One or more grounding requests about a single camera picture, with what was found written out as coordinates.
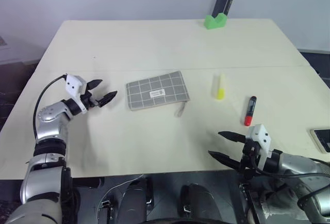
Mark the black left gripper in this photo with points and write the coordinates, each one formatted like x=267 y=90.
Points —
x=90 y=101

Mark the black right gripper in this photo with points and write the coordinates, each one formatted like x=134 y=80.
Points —
x=248 y=157

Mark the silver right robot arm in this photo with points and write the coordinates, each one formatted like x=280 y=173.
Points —
x=296 y=167

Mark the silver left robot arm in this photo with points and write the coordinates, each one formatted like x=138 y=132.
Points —
x=47 y=131

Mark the grey checked pencil pouch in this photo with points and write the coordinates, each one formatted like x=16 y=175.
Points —
x=157 y=90

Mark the black marker with red cap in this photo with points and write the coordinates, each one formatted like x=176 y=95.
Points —
x=250 y=110

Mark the yellow highlighter with clear cap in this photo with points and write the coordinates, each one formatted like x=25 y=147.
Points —
x=220 y=86

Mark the white knitted cloth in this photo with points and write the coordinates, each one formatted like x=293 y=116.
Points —
x=279 y=202

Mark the white-framed phone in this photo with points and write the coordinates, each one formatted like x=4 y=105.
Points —
x=321 y=136

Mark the dark rounded shape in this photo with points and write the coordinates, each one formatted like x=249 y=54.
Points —
x=135 y=200

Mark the green notched block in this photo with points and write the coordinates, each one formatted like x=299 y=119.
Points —
x=215 y=21

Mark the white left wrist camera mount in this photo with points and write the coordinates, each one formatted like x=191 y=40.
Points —
x=73 y=84

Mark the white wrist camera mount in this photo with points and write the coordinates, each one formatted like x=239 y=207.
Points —
x=261 y=137
x=73 y=84

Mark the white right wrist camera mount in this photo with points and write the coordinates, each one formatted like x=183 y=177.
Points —
x=261 y=137

